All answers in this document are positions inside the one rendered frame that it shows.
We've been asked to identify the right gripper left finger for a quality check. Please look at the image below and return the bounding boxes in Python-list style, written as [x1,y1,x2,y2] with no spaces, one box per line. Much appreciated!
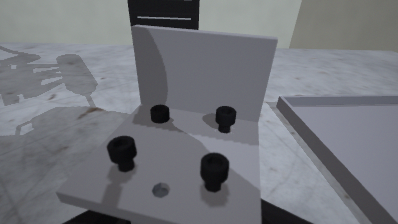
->
[62,210,131,224]

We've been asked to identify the grey l-shaped bracket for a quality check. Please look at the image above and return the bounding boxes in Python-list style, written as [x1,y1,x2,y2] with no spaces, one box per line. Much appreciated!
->
[55,25,278,224]

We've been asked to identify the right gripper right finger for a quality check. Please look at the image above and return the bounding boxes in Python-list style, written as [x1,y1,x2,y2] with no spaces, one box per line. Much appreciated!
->
[261,198,313,224]

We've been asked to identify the black screw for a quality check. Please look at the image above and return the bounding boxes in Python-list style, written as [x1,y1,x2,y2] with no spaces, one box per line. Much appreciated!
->
[107,136,137,172]
[215,106,236,134]
[150,105,170,124]
[200,153,229,193]

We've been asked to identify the light grey shallow tray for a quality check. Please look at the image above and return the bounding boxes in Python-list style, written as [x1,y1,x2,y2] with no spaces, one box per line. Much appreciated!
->
[276,95,398,224]

